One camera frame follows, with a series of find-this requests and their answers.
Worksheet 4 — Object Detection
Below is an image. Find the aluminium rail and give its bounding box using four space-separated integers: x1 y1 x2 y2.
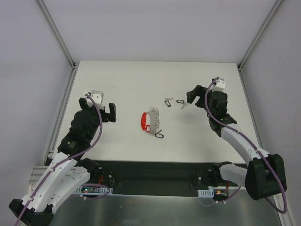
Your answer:
237 67 297 226
16 63 79 226

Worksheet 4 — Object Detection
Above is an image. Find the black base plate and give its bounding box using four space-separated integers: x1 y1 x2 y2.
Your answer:
77 159 237 197

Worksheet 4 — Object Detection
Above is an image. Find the left aluminium rail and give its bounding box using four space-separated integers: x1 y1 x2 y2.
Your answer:
16 63 79 226

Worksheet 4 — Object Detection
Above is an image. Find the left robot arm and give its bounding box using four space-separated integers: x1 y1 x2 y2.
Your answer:
9 93 116 226

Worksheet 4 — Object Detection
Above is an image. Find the aluminium frame post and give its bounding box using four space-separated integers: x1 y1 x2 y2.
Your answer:
36 0 76 69
238 0 285 71

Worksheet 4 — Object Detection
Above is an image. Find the right aluminium frame post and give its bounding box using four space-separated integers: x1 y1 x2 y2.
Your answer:
238 0 285 71

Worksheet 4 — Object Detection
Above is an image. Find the red handled key organizer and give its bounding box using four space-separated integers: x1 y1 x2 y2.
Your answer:
141 107 160 136

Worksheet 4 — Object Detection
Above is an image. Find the left white cable duct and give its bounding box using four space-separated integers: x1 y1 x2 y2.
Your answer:
73 185 113 195

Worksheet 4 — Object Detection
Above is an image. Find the left aluminium frame post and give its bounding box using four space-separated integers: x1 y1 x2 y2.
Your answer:
36 0 76 69

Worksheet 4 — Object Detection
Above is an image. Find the white cable duct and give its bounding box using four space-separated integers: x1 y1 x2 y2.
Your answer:
73 185 113 195
198 188 214 198

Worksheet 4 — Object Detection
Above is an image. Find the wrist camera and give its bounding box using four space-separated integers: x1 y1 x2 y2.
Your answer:
83 90 104 106
209 77 226 92

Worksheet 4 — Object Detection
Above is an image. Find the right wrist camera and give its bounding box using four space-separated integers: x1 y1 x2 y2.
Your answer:
209 77 226 92

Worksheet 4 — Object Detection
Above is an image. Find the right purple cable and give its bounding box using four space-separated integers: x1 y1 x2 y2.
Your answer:
204 79 288 214

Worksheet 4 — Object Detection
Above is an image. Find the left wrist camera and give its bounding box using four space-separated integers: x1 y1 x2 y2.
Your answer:
83 90 104 106

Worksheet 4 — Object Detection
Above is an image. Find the black tag key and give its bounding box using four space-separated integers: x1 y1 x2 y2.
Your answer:
154 129 164 139
164 97 173 107
176 99 188 109

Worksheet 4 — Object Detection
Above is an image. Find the right white cable duct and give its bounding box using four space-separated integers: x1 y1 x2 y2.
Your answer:
198 188 214 198

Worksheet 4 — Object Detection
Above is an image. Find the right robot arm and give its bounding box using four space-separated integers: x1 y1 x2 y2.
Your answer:
186 85 287 200

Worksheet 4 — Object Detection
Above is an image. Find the right aluminium rail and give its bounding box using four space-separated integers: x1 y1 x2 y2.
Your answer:
237 67 297 226

